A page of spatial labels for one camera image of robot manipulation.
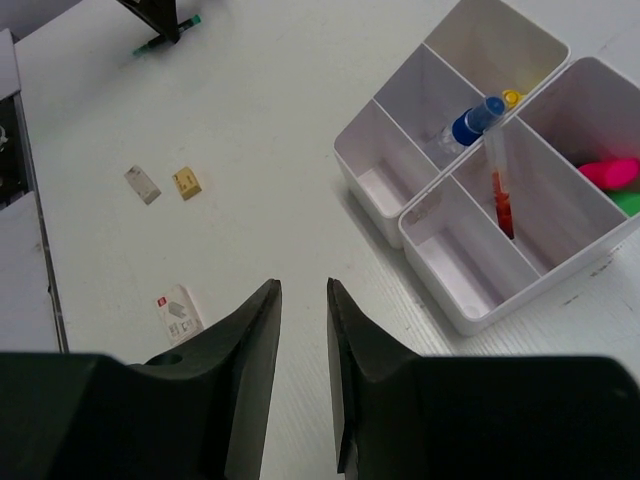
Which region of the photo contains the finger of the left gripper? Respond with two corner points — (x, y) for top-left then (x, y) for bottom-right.
(118, 0), (180, 44)

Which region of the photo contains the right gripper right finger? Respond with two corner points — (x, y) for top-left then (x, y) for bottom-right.
(327, 279), (639, 479)

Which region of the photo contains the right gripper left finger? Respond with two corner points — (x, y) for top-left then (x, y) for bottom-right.
(1, 279), (282, 479)

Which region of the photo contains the blue capped spray bottle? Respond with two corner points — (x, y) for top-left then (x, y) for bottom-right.
(424, 96), (507, 169)

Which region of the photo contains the red clear pen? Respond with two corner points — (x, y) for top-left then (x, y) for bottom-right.
(484, 127), (515, 240)

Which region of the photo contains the green capped black highlighter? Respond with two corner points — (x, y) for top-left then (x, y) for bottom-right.
(608, 191), (640, 217)

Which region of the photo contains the pink capped black highlighter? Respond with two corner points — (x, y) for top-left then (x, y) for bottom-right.
(578, 158), (639, 192)

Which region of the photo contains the yellow capped white marker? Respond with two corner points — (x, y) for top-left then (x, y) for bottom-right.
(502, 89), (526, 110)

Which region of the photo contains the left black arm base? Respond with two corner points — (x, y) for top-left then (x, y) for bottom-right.
(1, 93), (36, 209)

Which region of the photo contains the white boxed eraser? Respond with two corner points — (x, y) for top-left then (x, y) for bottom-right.
(154, 284), (204, 346)

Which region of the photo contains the small yellow eraser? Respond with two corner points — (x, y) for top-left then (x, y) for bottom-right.
(172, 167), (202, 201)

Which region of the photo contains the grey white eraser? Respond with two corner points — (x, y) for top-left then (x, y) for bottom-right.
(124, 165), (161, 205)

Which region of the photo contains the right white divided container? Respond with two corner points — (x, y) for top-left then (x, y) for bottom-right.
(399, 57), (639, 336)

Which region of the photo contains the white divided container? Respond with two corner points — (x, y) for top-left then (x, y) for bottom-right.
(334, 1), (570, 249)
(399, 57), (639, 336)

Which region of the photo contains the left white divided container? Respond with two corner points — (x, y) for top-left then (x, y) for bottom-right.
(334, 1), (570, 249)

